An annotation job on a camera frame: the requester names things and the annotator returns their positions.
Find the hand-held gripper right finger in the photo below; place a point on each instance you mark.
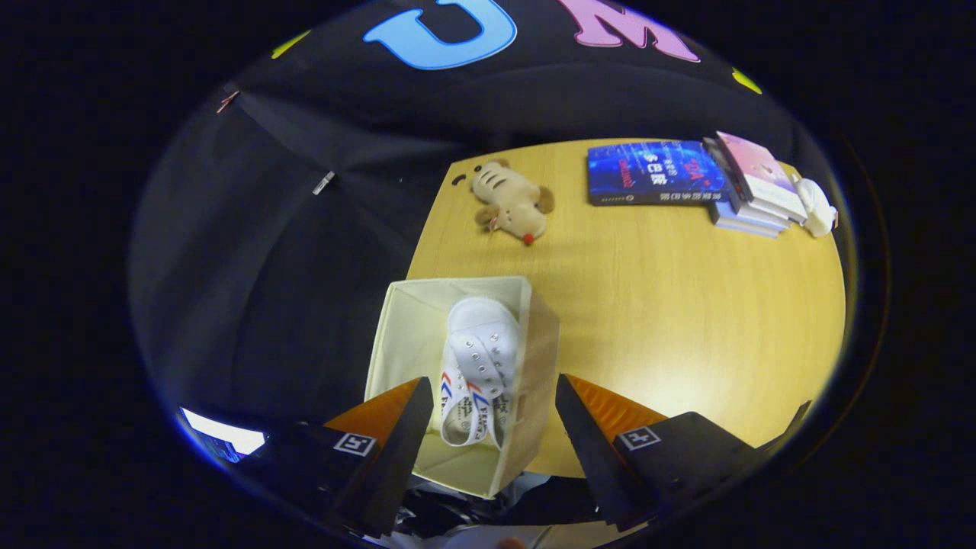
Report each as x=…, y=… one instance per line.
x=591, y=465

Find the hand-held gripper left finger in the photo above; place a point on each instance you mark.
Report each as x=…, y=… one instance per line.
x=393, y=465

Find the beige fabric storage box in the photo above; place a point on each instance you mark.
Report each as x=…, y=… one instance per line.
x=404, y=335

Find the bright screen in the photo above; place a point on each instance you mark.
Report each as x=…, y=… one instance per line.
x=225, y=435

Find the black backdrop cloth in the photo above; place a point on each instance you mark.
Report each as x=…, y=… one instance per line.
x=305, y=267

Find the tan plush dog toy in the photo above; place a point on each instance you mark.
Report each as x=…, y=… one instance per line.
x=511, y=198

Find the light blue book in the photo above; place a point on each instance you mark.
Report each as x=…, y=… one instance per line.
x=743, y=223

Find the white cloth clip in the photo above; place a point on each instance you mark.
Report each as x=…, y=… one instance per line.
x=323, y=183

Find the dark blue book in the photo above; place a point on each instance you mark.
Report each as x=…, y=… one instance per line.
x=648, y=171

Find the white book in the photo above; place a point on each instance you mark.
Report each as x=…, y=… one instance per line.
x=751, y=210

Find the white plush toy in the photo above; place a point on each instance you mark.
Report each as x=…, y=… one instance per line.
x=816, y=206

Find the pink cloth clip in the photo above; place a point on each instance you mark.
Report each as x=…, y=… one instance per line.
x=226, y=101

